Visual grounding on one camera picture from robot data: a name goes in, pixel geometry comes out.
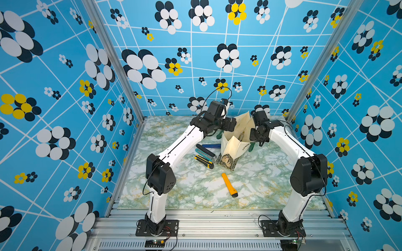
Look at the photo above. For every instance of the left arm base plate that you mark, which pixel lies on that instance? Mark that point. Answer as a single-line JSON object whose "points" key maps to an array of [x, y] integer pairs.
{"points": [[165, 228]]}

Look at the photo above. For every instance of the cream tote bag green handles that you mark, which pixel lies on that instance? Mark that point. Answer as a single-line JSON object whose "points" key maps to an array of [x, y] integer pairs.
{"points": [[235, 144]]}

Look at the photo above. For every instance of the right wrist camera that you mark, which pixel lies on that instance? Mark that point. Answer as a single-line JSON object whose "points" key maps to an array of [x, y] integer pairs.
{"points": [[259, 117]]}

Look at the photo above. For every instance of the aluminium frame rail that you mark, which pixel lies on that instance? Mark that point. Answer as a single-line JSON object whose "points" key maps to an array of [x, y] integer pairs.
{"points": [[220, 230]]}

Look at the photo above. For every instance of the orange utility knife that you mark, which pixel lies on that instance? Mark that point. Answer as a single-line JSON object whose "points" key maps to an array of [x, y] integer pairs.
{"points": [[230, 187]]}

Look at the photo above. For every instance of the circuit board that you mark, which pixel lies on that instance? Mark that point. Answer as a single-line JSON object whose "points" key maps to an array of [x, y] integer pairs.
{"points": [[292, 245], [155, 244]]}

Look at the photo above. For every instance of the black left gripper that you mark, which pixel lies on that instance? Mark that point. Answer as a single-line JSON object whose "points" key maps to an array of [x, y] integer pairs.
{"points": [[232, 122]]}

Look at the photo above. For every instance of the teal utility knife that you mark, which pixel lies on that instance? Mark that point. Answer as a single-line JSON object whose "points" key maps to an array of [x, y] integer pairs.
{"points": [[204, 155]]}

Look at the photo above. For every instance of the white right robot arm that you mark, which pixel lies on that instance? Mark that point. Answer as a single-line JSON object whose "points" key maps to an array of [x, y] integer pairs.
{"points": [[308, 178]]}

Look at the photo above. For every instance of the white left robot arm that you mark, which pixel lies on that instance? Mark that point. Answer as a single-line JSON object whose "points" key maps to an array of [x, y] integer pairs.
{"points": [[159, 168]]}

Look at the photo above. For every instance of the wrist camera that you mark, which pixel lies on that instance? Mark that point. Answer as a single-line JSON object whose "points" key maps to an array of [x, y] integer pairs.
{"points": [[259, 117], [217, 109]]}

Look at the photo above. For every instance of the blue utility knife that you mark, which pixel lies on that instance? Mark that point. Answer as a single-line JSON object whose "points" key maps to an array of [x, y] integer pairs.
{"points": [[212, 146]]}

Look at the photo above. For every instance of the yellow black utility knife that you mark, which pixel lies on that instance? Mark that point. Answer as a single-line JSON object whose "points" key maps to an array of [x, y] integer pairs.
{"points": [[204, 161]]}

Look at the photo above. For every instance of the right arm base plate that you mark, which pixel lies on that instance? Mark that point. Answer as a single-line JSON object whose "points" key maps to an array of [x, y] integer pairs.
{"points": [[282, 229]]}

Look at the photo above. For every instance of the right circuit board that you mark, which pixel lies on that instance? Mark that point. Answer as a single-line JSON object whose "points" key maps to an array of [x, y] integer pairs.
{"points": [[292, 245]]}

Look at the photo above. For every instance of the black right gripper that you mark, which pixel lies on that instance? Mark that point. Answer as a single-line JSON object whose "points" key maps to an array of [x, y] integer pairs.
{"points": [[252, 130]]}

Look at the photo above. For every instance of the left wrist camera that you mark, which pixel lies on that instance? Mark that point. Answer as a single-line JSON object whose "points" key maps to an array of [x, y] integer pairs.
{"points": [[217, 109]]}

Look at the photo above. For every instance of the left circuit board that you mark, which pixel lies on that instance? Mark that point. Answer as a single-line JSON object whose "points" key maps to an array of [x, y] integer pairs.
{"points": [[155, 244]]}

